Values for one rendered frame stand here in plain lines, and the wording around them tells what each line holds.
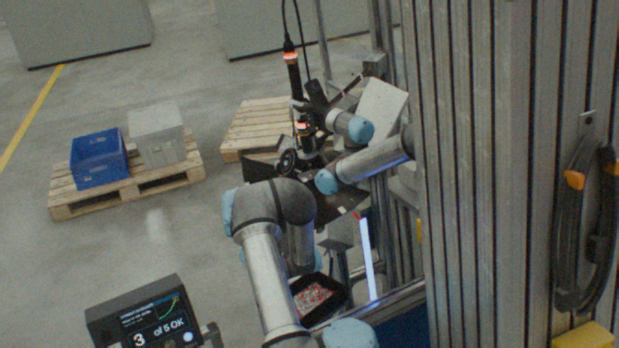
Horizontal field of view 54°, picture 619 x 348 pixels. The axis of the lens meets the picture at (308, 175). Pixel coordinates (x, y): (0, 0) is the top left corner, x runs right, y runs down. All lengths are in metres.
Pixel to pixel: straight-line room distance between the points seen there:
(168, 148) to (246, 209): 3.40
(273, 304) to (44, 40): 8.12
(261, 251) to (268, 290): 0.10
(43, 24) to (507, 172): 8.65
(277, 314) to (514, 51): 0.86
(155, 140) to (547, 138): 4.16
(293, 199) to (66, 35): 7.88
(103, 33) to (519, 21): 8.54
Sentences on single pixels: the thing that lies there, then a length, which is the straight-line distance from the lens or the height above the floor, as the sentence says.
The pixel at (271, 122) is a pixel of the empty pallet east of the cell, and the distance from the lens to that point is 5.28.
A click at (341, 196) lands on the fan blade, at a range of 2.00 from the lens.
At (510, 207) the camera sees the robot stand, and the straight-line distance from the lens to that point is 0.86.
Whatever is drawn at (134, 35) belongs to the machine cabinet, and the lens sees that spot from 9.10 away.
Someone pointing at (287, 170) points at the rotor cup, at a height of 1.21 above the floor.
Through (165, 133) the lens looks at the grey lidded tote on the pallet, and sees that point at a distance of 4.79.
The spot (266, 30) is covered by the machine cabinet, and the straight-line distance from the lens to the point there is 7.50.
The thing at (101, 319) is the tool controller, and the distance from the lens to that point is 1.66.
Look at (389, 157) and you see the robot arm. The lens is 1.56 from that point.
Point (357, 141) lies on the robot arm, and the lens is 1.76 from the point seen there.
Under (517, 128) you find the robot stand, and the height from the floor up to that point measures 1.86.
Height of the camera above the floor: 2.22
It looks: 29 degrees down
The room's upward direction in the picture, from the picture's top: 10 degrees counter-clockwise
